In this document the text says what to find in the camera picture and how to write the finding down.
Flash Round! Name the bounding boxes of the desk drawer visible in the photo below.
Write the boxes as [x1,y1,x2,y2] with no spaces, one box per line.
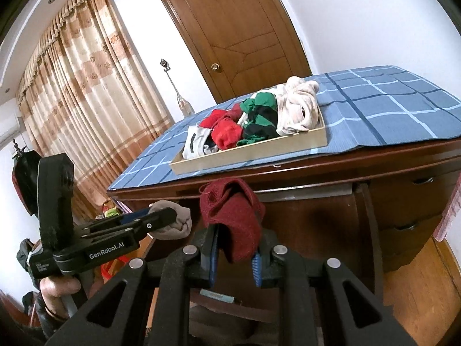
[369,172,461,228]
[382,216,448,272]
[144,182,384,346]

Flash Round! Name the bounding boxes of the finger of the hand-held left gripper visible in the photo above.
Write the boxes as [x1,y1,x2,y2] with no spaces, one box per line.
[81,208,178,246]
[86,205,154,230]

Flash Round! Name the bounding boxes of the slim clear glass bottle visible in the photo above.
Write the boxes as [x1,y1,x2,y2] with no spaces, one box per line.
[159,58,195,118]

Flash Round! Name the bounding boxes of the dark hanging bag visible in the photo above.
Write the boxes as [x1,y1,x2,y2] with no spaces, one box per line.
[11,149,42,219]

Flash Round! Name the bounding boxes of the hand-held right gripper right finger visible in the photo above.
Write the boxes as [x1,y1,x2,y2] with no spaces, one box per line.
[251,228,419,346]

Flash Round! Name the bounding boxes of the dark red underwear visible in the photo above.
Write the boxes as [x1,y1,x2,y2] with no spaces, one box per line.
[199,178,267,265]

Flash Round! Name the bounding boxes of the white air conditioner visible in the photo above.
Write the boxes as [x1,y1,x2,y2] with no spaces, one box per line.
[0,113,22,145]

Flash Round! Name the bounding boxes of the green and black underwear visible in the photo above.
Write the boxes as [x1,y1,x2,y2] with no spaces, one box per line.
[236,93,280,148]

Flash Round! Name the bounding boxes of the red plastic stool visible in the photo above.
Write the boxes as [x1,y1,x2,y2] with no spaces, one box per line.
[100,252,129,284]

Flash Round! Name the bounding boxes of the blue checked cloth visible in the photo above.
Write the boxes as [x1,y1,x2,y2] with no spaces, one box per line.
[107,65,461,191]

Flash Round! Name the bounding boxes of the pink checked cloth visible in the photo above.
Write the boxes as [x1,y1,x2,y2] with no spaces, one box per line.
[432,171,461,243]
[108,196,132,217]

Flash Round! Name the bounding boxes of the person's left hand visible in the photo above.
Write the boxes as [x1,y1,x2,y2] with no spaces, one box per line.
[39,277,82,318]

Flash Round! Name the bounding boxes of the patterned beige curtain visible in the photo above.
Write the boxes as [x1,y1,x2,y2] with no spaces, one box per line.
[16,0,174,224]

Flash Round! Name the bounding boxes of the dark wooden desk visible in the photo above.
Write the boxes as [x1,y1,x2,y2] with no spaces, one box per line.
[107,135,461,275]

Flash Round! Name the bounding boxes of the white and grey underwear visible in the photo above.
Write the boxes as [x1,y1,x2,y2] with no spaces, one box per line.
[182,125,219,160]

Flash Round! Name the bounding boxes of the closed desk drawer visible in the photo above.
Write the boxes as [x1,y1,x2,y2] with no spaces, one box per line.
[369,172,461,228]
[382,216,448,272]

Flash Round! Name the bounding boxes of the brown wooden door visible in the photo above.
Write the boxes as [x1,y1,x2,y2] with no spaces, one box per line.
[144,0,312,106]

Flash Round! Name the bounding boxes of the taupe underwear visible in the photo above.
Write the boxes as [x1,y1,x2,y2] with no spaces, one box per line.
[148,200,194,240]

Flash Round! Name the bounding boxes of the shallow wooden tray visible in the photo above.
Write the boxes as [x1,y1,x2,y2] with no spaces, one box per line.
[169,83,328,177]

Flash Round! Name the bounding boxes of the light pink underwear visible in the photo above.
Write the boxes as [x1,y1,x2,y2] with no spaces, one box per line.
[275,81,322,137]

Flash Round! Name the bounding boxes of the bright red underwear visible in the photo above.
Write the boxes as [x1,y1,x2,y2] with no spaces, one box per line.
[200,104,246,151]

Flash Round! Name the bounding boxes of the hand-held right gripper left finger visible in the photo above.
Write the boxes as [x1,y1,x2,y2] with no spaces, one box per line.
[45,224,221,346]

